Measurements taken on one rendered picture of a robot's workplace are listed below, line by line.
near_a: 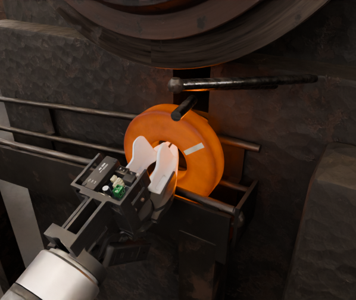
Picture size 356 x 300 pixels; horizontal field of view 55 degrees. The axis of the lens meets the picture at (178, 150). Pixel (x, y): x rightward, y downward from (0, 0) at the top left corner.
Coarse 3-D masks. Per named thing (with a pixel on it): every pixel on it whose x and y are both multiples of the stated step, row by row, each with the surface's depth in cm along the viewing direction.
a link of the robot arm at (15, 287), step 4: (16, 284) 32; (12, 288) 32; (16, 288) 32; (20, 288) 32; (8, 292) 32; (12, 292) 32; (16, 292) 32; (20, 292) 31; (24, 292) 31; (28, 292) 31; (4, 296) 32; (8, 296) 31; (12, 296) 31; (16, 296) 31; (20, 296) 31; (24, 296) 31; (28, 296) 31; (32, 296) 31; (36, 296) 31
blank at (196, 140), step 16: (144, 112) 47; (160, 112) 46; (192, 112) 46; (128, 128) 50; (144, 128) 48; (160, 128) 47; (176, 128) 45; (192, 128) 44; (208, 128) 46; (128, 144) 51; (176, 144) 46; (192, 144) 45; (208, 144) 44; (128, 160) 53; (192, 160) 46; (208, 160) 45; (192, 176) 48; (208, 176) 46; (208, 192) 48
